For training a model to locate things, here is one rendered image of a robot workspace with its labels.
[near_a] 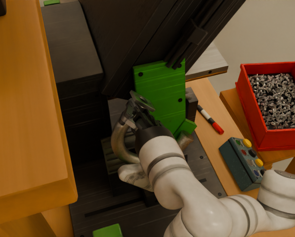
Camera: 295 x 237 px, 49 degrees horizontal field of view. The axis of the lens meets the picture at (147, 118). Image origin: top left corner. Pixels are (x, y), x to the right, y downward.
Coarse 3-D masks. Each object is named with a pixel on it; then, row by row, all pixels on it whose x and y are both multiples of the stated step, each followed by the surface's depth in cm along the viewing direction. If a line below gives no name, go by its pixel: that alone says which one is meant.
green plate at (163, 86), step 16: (144, 64) 68; (160, 64) 68; (144, 80) 69; (160, 80) 70; (176, 80) 71; (144, 96) 71; (160, 96) 73; (176, 96) 74; (160, 112) 75; (176, 112) 77; (176, 128) 80
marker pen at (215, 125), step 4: (200, 108) 107; (204, 112) 106; (204, 116) 106; (208, 116) 105; (208, 120) 105; (212, 120) 104; (212, 124) 104; (216, 124) 103; (216, 128) 102; (220, 128) 102; (220, 132) 101
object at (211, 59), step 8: (208, 48) 93; (216, 48) 93; (200, 56) 91; (208, 56) 91; (216, 56) 91; (200, 64) 88; (208, 64) 88; (216, 64) 88; (224, 64) 88; (192, 72) 87; (200, 72) 87; (208, 72) 88; (216, 72) 89; (224, 72) 90; (192, 80) 89
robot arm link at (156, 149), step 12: (144, 144) 56; (156, 144) 55; (168, 144) 55; (144, 156) 55; (156, 156) 53; (168, 156) 52; (180, 156) 54; (120, 168) 57; (132, 168) 57; (144, 168) 55; (132, 180) 57; (144, 180) 58
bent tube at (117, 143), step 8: (136, 96) 68; (144, 104) 68; (120, 128) 70; (128, 128) 71; (112, 136) 72; (120, 136) 71; (112, 144) 73; (120, 144) 73; (120, 152) 74; (128, 152) 76; (128, 160) 76; (136, 160) 77
